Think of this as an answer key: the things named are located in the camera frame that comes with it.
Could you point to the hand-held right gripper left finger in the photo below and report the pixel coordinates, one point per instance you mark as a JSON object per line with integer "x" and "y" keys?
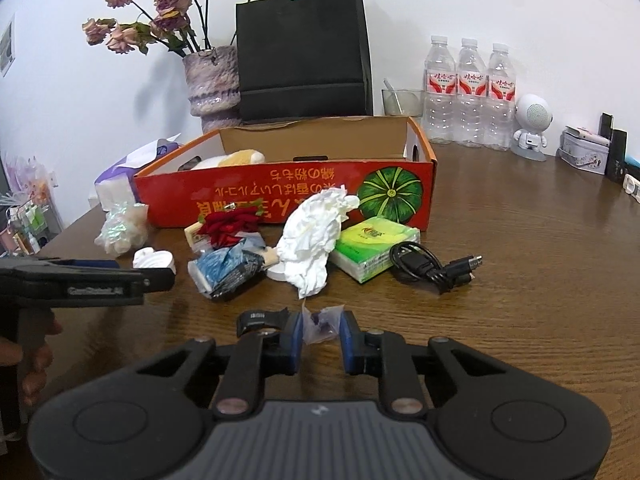
{"x": 296, "y": 335}

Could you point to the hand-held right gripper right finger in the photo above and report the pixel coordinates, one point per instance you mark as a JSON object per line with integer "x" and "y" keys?
{"x": 347, "y": 341}

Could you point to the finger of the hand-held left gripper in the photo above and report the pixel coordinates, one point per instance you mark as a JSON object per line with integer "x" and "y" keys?
{"x": 160, "y": 280}
{"x": 90, "y": 263}

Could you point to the white round plastic piece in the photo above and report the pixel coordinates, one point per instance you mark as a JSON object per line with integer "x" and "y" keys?
{"x": 150, "y": 260}

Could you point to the small clear plastic bag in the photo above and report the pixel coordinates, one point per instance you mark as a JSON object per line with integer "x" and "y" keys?
{"x": 320, "y": 327}

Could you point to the red artificial rose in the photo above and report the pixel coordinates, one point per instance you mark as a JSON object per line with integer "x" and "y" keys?
{"x": 225, "y": 227}

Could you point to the white tissue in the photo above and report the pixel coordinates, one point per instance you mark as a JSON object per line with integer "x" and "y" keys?
{"x": 312, "y": 240}

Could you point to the green tissue pack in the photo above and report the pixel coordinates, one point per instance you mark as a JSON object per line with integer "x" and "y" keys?
{"x": 372, "y": 247}

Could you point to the red cardboard box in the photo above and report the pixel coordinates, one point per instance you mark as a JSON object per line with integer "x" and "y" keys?
{"x": 300, "y": 185}

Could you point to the shelf with small items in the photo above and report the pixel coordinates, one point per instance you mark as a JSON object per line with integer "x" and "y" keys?
{"x": 25, "y": 210}

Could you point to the person's left hand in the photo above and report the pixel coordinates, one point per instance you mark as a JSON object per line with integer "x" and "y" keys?
{"x": 35, "y": 365}

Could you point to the iridescent white mesh ball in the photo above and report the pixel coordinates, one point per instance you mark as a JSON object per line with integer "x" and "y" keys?
{"x": 122, "y": 230}

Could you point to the white flat disc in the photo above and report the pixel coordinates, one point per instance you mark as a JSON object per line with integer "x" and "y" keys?
{"x": 276, "y": 274}

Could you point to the blue foil packet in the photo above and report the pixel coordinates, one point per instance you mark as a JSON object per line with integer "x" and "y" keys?
{"x": 227, "y": 270}

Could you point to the purple tissue pack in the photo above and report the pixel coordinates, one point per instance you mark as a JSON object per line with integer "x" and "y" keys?
{"x": 120, "y": 175}

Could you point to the white and yellow plush toy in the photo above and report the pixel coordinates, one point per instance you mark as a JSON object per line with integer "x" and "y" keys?
{"x": 240, "y": 157}

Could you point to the purple ceramic vase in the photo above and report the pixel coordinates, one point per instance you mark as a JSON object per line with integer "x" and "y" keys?
{"x": 212, "y": 80}

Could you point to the glass cup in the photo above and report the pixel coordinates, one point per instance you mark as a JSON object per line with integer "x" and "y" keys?
{"x": 407, "y": 102}

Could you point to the clear spoon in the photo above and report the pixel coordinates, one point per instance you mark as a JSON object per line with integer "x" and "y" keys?
{"x": 392, "y": 91}

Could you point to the red label water bottle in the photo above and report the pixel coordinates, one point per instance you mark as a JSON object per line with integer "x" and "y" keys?
{"x": 471, "y": 97}
{"x": 500, "y": 100}
{"x": 440, "y": 95}

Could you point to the dried pink flowers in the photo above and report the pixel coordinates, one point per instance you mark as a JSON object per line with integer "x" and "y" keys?
{"x": 170, "y": 0}

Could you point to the white robot figure speaker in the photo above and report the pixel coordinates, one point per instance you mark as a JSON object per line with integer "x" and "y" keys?
{"x": 532, "y": 120}

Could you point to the printed tin box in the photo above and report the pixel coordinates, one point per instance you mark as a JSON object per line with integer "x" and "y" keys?
{"x": 582, "y": 155}

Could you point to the tall black box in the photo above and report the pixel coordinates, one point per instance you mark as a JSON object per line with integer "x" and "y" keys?
{"x": 617, "y": 157}

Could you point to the slim black box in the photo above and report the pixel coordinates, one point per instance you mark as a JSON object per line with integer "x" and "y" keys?
{"x": 606, "y": 125}

